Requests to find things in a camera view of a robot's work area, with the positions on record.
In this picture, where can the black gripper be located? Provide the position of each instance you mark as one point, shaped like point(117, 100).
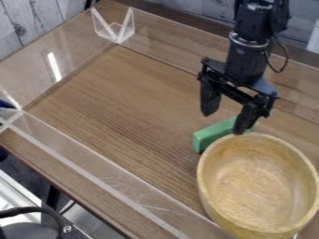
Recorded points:
point(238, 79)

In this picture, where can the green rectangular block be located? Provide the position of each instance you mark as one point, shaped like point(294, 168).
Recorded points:
point(208, 135)

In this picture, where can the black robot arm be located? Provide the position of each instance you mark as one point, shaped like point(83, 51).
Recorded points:
point(262, 17)

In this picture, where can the light wooden bowl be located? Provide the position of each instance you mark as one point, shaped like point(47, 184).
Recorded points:
point(258, 186)

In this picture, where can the black table leg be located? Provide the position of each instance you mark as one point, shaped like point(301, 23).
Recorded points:
point(54, 197)

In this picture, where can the clear acrylic corner bracket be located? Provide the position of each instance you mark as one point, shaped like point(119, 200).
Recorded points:
point(115, 32)

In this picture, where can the clear acrylic wall panel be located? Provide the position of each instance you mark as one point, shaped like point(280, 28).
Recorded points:
point(83, 187)

